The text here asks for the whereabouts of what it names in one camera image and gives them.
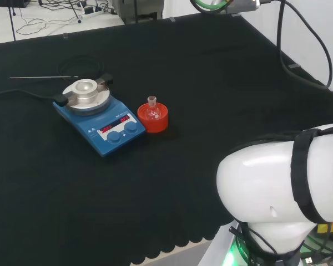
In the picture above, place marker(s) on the grey equipment cabinet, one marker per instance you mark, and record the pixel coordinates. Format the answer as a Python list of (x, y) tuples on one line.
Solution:
[(138, 9)]

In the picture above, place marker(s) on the thin pale rod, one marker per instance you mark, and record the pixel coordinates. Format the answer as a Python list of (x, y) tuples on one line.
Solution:
[(39, 77)]

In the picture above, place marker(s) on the black bench cloth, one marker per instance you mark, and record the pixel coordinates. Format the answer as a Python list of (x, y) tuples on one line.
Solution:
[(183, 69)]

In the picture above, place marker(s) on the orange round flask stand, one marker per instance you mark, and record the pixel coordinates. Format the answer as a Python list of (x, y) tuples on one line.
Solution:
[(155, 127)]

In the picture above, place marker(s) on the clear glass round-bottom flask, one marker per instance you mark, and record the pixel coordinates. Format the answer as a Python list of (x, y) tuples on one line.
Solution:
[(153, 112)]

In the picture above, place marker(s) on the blue base heater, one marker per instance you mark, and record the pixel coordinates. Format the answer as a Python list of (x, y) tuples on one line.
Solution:
[(105, 144)]

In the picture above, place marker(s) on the silver usb plug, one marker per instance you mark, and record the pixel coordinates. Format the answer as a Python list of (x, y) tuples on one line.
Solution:
[(309, 260)]

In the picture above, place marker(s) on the black tripod leg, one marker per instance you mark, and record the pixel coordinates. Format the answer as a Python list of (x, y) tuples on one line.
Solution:
[(12, 22)]

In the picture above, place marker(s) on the black box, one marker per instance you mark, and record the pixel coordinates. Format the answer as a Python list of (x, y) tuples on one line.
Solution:
[(11, 2)]

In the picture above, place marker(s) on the white power strip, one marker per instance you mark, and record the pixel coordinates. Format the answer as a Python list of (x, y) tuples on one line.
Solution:
[(91, 14)]

